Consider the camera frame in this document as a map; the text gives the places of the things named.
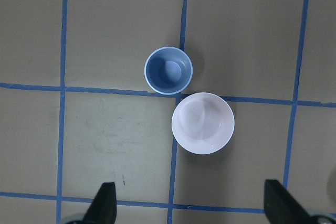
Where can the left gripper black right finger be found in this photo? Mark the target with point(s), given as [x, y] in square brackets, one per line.
[281, 207]

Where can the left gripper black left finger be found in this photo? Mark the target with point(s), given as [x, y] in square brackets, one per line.
[103, 208]

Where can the white pink bowl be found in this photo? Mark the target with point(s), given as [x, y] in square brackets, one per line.
[203, 123]

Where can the blue plastic cup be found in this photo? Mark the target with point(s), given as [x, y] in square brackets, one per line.
[168, 70]

